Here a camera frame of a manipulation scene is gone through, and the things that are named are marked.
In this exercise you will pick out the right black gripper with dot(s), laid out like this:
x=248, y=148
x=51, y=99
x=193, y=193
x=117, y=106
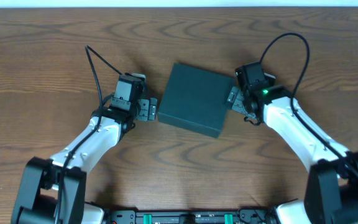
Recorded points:
x=239, y=101

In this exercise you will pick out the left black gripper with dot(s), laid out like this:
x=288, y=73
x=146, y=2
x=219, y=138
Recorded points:
x=143, y=109

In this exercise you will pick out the dark green box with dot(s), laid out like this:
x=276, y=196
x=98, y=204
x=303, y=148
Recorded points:
x=195, y=100

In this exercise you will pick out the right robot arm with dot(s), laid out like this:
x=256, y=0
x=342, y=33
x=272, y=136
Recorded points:
x=332, y=188

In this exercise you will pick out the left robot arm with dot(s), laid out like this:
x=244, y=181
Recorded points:
x=53, y=190

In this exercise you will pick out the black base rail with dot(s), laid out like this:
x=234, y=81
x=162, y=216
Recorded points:
x=240, y=216

